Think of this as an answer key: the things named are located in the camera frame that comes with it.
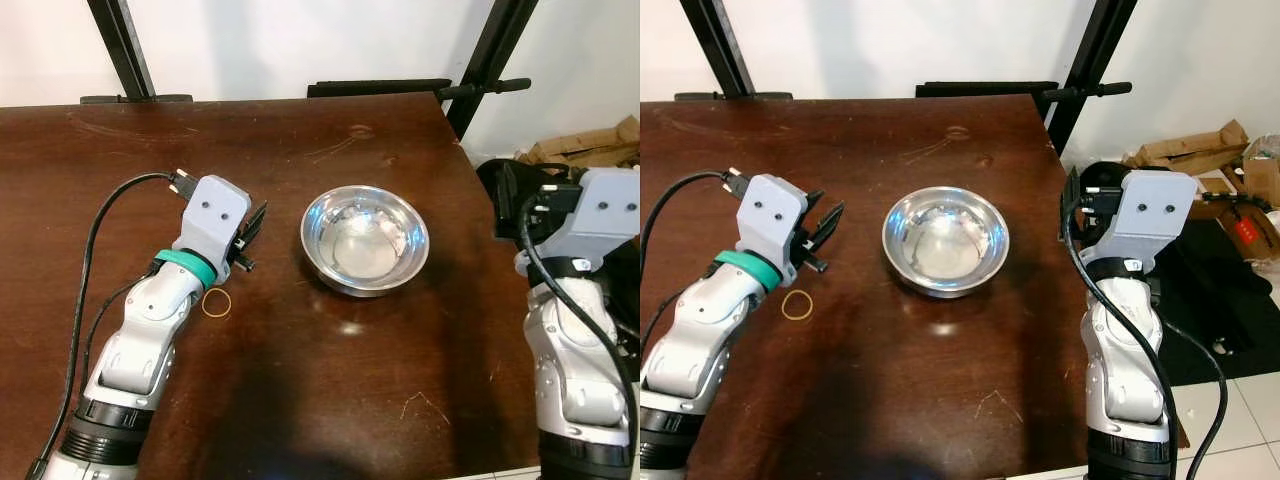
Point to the dark brown wooden table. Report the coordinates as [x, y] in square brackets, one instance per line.
[950, 400]
[300, 400]

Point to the black metal frame post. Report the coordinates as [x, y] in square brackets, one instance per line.
[125, 50]
[493, 60]
[720, 50]
[1097, 60]

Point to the black flat frame bar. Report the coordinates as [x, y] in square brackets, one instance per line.
[380, 88]
[985, 89]

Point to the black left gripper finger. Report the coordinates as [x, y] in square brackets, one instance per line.
[813, 201]
[250, 216]
[831, 225]
[260, 222]

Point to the black frame base plate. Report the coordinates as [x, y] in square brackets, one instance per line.
[770, 96]
[170, 98]

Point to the flat brown cardboard box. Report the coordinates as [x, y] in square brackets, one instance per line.
[1265, 215]

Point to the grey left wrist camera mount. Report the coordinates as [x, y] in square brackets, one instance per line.
[215, 215]
[770, 220]

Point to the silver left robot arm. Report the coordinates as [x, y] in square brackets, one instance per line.
[720, 310]
[150, 320]

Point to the tan rubber band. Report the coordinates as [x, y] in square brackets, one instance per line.
[217, 290]
[797, 292]

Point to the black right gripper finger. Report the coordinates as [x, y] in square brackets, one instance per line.
[1070, 205]
[500, 190]

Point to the black floor mat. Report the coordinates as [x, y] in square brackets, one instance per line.
[1210, 290]
[630, 290]

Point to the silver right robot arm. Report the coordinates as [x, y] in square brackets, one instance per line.
[1125, 350]
[570, 350]

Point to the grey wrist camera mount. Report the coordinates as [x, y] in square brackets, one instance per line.
[1150, 210]
[600, 215]
[770, 220]
[215, 215]

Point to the clear plastic bag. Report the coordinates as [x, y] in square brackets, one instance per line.
[1264, 158]

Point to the crumpled brown cardboard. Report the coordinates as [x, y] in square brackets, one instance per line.
[1190, 148]
[590, 145]

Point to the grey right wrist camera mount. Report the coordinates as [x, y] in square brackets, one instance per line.
[1150, 210]
[600, 215]

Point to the shiny steel bowl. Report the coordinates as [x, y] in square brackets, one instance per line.
[365, 245]
[945, 245]

